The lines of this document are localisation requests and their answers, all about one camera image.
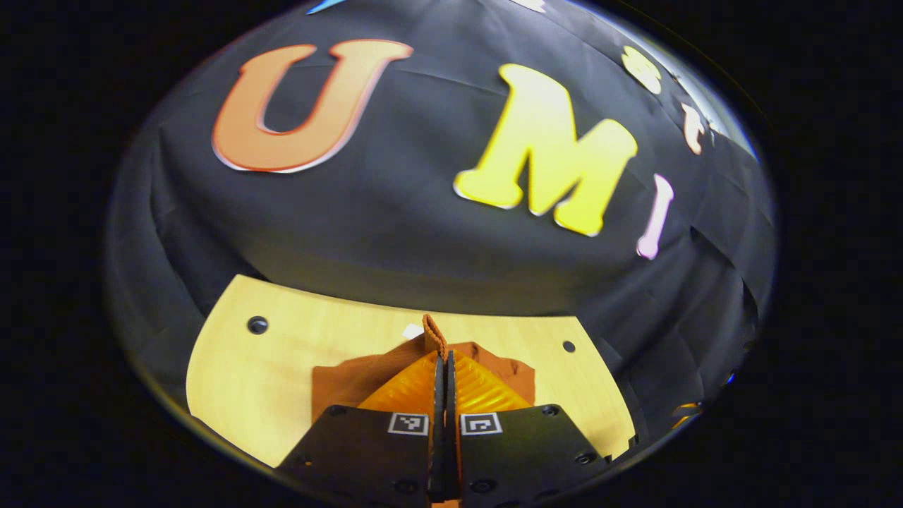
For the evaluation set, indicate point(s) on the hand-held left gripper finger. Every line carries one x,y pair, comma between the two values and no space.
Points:
437,437
451,437

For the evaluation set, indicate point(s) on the black backdrop cloth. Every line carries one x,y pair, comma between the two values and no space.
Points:
395,233

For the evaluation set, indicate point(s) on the orange button-up shirt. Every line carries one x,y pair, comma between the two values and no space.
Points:
338,384

